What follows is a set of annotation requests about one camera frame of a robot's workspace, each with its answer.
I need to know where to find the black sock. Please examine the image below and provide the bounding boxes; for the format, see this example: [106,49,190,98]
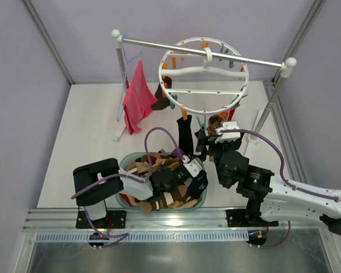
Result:
[177,115,194,155]
[194,127,210,162]

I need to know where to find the tan argyle sock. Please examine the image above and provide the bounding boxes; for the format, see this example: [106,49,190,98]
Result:
[206,114,224,136]

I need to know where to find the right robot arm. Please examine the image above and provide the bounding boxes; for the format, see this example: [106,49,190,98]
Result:
[196,129,341,235]

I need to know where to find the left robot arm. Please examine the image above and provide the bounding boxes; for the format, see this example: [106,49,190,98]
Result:
[72,157,198,228]

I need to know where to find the white round sock hanger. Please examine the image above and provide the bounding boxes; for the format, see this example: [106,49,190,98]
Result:
[157,36,248,115]

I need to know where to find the navy sock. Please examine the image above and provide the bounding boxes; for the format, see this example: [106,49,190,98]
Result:
[188,170,209,198]

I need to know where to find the red sock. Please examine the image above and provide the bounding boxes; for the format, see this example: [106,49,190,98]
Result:
[227,105,240,121]

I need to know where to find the teal laundry basket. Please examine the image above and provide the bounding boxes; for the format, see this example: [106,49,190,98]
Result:
[114,152,209,212]

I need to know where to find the brown striped sock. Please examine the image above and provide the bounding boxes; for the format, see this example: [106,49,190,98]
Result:
[138,186,202,213]

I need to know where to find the pink cloth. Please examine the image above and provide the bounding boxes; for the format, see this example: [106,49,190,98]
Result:
[123,60,157,135]

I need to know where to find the white clothes rack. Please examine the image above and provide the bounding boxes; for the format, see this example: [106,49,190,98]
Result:
[111,28,298,154]

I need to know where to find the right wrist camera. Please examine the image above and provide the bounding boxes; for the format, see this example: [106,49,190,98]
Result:
[215,121,240,143]

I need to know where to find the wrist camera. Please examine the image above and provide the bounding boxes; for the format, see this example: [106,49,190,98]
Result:
[183,158,205,177]
[215,121,240,143]

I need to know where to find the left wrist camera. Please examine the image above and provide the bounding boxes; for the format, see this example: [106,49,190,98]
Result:
[183,158,205,177]

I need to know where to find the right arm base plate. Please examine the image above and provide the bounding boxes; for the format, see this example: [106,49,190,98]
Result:
[226,209,279,228]

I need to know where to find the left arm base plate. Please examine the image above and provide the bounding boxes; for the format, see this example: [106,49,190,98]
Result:
[75,210,127,229]

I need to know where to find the blue wire hanger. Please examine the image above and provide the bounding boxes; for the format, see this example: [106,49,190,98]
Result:
[117,35,143,122]

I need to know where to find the aluminium rail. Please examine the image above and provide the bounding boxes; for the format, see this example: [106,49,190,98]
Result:
[22,207,334,233]

